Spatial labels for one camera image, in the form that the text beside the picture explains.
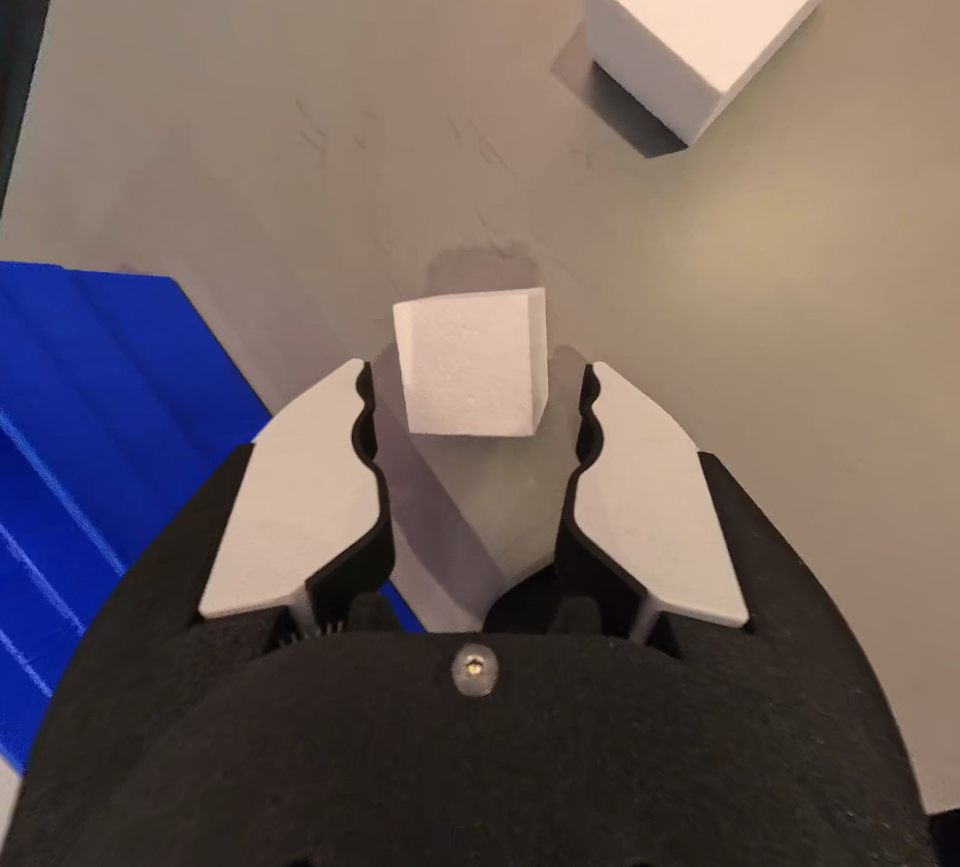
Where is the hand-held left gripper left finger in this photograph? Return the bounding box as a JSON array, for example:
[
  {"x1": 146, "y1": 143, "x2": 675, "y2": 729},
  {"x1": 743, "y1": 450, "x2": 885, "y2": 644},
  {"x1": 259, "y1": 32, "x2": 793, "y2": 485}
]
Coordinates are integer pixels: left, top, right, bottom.
[{"x1": 198, "y1": 359, "x2": 395, "y2": 647}]

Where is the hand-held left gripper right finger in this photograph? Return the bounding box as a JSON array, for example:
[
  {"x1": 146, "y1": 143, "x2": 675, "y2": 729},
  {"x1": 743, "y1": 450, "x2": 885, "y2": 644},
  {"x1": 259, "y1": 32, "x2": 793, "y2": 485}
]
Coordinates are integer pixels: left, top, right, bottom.
[{"x1": 553, "y1": 360, "x2": 750, "y2": 647}]

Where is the blue plastic bin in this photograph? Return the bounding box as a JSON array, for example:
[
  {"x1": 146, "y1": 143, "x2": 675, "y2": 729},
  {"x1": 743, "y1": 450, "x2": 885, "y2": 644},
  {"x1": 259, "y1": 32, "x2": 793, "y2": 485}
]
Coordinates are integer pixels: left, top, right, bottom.
[{"x1": 0, "y1": 261, "x2": 427, "y2": 771}]

